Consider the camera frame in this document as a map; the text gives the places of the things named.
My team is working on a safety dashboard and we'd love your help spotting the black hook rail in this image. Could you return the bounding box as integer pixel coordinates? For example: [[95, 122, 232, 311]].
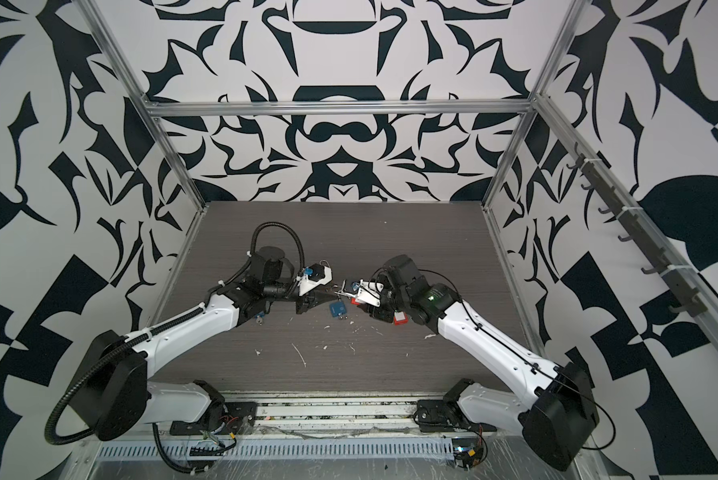
[[568, 147, 708, 318]]

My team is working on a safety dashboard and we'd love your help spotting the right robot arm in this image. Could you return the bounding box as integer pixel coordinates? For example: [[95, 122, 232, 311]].
[[345, 255, 600, 471]]

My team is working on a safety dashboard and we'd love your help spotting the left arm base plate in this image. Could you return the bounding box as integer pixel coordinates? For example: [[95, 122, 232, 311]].
[[169, 401, 258, 436]]

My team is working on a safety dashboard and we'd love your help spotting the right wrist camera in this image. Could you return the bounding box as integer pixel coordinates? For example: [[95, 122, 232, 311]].
[[352, 280, 385, 306]]

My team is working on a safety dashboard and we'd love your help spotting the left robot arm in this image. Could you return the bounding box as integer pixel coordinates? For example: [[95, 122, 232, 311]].
[[67, 247, 332, 441]]

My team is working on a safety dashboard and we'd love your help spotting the aluminium frame crossbar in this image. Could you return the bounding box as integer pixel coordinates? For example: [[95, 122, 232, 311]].
[[145, 99, 531, 118]]

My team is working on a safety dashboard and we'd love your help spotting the blue padlock centre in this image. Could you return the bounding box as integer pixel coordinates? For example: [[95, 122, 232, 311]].
[[329, 300, 348, 320]]

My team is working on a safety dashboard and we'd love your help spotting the black corrugated cable conduit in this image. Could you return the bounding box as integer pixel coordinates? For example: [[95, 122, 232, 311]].
[[43, 221, 307, 446]]

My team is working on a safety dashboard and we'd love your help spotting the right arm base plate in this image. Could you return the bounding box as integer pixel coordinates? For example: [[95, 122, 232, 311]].
[[412, 399, 497, 433]]

